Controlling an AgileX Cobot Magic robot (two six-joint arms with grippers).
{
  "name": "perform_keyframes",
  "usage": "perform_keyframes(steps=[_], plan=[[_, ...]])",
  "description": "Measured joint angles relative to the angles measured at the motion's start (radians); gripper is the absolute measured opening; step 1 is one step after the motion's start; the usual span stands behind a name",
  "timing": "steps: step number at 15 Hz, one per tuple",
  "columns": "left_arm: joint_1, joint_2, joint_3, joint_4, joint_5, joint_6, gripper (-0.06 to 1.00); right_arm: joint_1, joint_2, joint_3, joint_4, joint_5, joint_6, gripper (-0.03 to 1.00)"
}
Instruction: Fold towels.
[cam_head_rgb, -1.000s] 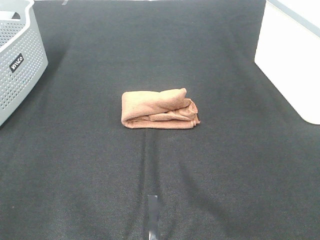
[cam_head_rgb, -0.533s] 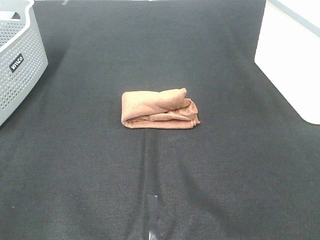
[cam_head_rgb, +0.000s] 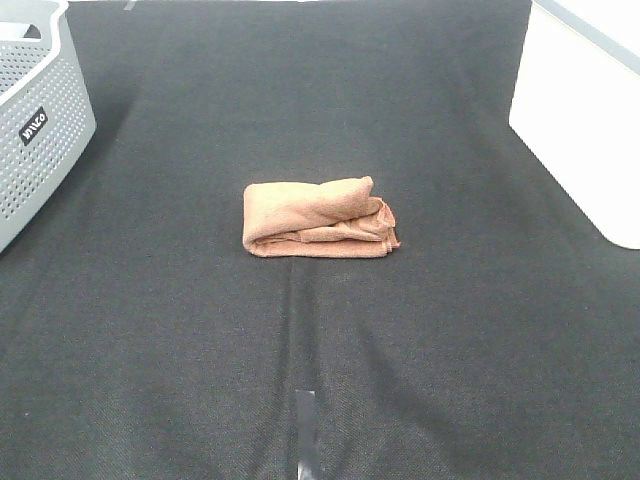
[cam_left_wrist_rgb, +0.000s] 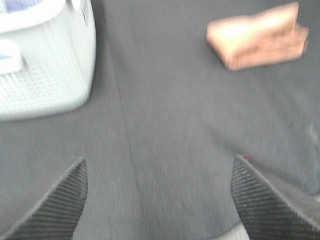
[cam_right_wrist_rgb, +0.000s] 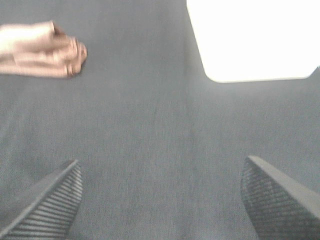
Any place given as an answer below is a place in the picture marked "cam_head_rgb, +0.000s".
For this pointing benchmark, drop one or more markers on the brown towel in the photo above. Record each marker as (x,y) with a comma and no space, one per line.
(335,219)

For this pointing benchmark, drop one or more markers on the black table cloth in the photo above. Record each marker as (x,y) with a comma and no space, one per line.
(140,340)

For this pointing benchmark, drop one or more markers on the grey tape strip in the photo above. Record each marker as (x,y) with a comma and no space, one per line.
(308,466)

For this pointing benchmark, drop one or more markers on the white storage bin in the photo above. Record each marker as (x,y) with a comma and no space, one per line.
(576,107)

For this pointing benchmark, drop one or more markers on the grey perforated laundry basket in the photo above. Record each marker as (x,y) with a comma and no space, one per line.
(47,119)

